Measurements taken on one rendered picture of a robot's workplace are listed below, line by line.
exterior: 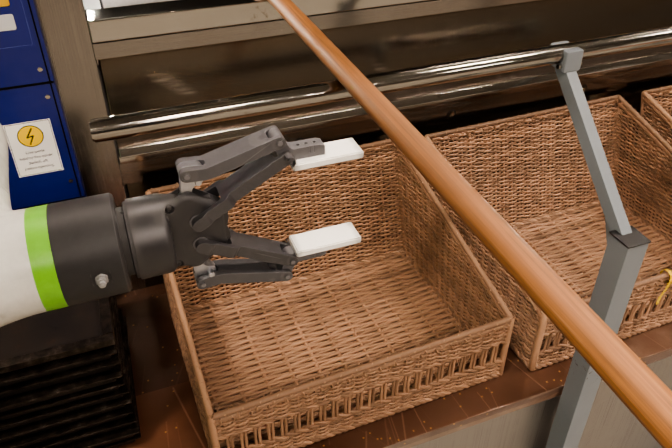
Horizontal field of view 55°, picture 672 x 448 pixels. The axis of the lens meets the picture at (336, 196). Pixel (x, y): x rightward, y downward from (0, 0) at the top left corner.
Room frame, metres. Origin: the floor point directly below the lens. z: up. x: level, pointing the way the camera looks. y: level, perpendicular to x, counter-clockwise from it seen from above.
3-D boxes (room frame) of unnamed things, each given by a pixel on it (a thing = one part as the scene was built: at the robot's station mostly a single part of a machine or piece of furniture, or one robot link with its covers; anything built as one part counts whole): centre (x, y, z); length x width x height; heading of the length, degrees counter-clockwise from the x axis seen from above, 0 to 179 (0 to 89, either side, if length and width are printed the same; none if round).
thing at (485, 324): (0.93, 0.03, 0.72); 0.56 x 0.49 x 0.28; 112
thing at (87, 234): (0.46, 0.22, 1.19); 0.12 x 0.06 x 0.09; 21
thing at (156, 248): (0.48, 0.15, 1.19); 0.09 x 0.07 x 0.08; 111
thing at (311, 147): (0.52, 0.04, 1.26); 0.05 x 0.01 x 0.03; 111
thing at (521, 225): (1.15, -0.54, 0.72); 0.56 x 0.49 x 0.28; 112
